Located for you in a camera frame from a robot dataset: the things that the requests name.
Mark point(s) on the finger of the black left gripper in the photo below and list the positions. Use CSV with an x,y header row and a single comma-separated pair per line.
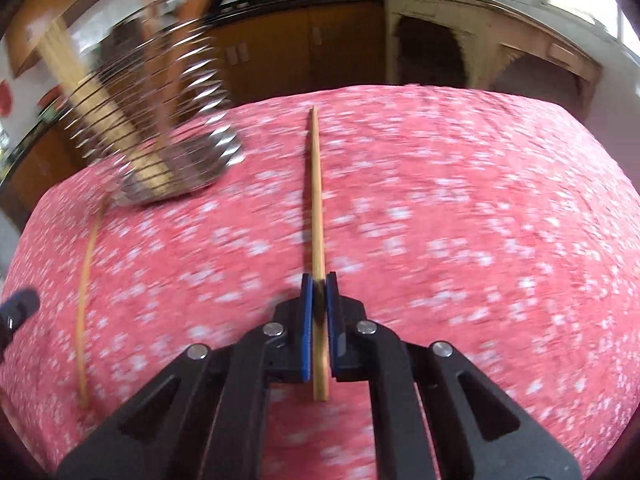
x,y
14,312

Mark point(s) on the cream wooden side table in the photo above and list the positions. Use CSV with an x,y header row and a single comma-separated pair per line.
x,y
492,35

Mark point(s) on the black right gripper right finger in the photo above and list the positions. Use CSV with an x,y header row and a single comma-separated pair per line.
x,y
435,414

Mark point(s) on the wire metal utensil holder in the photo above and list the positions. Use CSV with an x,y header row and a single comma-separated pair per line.
x,y
202,141

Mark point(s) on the red floral tablecloth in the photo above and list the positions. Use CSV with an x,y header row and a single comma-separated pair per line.
x,y
495,222

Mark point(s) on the wooden chopstick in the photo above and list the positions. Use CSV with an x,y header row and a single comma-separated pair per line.
x,y
82,304
320,338
169,55
98,110

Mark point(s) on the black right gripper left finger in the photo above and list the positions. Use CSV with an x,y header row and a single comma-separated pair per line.
x,y
203,415

